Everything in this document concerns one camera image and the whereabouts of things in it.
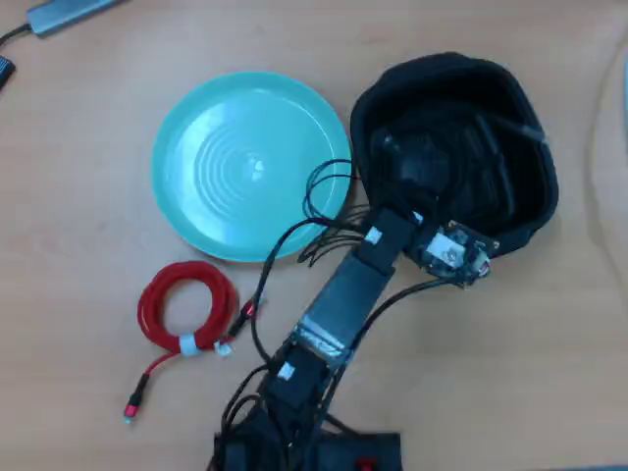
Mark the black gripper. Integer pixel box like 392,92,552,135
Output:
392,194,441,264

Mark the teal round plate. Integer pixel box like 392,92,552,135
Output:
150,71,353,263

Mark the black charging cable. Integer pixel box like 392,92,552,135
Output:
367,112,549,232

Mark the black hub cable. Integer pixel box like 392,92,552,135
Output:
0,22,33,48

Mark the thick black camera cable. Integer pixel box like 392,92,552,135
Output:
313,274,472,433

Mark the red braided charging cable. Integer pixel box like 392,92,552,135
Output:
121,261,257,426

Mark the thin robot wire bundle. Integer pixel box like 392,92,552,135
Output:
297,157,382,269

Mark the grey usb hub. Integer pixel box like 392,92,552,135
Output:
26,0,129,38

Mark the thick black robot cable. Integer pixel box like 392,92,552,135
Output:
248,218,347,367

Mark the black square fabric bin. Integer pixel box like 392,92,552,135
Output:
348,51,561,259

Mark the white thin cable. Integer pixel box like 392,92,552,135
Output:
586,28,628,295

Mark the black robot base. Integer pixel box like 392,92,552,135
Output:
213,426,403,471

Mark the black flat device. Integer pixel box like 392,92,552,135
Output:
0,56,17,92

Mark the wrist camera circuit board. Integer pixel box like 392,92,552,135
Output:
416,221,500,288

